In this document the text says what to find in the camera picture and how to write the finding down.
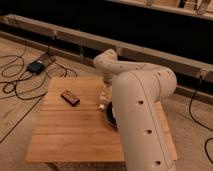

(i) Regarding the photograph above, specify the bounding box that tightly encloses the white plastic bottle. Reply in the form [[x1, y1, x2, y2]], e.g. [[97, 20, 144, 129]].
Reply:
[[99, 86, 111, 111]]

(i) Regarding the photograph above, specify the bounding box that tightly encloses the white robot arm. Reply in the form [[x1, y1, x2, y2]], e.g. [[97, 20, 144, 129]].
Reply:
[[93, 49, 177, 171]]

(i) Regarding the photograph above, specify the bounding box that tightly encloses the black round bowl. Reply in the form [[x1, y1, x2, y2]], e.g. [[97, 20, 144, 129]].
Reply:
[[106, 102, 117, 128]]

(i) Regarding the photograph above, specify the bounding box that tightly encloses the brown rectangular box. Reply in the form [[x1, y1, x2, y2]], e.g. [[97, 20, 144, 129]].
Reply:
[[61, 90, 80, 106]]

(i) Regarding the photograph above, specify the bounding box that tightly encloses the wooden table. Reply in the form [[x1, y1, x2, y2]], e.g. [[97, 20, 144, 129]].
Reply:
[[25, 76, 178, 171]]

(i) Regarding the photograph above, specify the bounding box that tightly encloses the blue power adapter box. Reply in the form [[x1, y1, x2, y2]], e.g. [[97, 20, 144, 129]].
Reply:
[[27, 61, 44, 75]]

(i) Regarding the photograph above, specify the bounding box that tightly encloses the black floor cable left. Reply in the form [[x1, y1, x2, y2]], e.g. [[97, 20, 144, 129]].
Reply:
[[0, 44, 78, 144]]

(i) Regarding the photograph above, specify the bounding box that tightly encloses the black floor cable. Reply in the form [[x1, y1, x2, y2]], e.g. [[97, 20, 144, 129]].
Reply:
[[188, 77, 213, 165], [0, 44, 78, 144]]

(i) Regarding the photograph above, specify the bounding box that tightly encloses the black floor cable right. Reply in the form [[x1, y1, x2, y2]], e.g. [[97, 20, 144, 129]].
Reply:
[[188, 77, 213, 165]]

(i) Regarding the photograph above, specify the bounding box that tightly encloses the wooden frame beam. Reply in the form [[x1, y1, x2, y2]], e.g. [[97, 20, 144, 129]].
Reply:
[[0, 14, 213, 82]]

